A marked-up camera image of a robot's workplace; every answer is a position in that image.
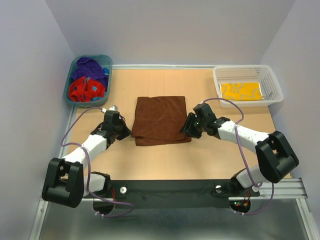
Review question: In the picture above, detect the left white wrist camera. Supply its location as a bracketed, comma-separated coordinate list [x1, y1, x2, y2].
[101, 105, 118, 113]

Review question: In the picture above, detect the yellow grey duck towel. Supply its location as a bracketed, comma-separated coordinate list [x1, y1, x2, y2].
[218, 82, 264, 101]

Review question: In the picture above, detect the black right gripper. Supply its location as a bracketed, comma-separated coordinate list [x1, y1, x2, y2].
[179, 111, 206, 138]

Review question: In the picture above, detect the brown towel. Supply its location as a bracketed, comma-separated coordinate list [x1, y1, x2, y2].
[131, 96, 192, 147]

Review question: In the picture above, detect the teal plastic bin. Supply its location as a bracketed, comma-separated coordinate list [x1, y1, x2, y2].
[63, 54, 113, 108]

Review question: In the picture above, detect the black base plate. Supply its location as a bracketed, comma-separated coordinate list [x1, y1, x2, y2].
[81, 178, 261, 211]

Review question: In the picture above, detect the aluminium rail frame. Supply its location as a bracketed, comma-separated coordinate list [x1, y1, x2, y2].
[29, 64, 320, 240]

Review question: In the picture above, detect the red towel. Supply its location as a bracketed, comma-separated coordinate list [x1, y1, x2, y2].
[67, 76, 106, 102]

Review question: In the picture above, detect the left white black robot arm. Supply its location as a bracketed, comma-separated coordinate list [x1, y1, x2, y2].
[42, 109, 131, 208]

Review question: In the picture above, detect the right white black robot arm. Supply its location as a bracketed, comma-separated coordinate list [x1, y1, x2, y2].
[180, 103, 299, 195]

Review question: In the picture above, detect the purple towel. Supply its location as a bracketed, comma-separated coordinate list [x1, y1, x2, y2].
[71, 57, 109, 90]

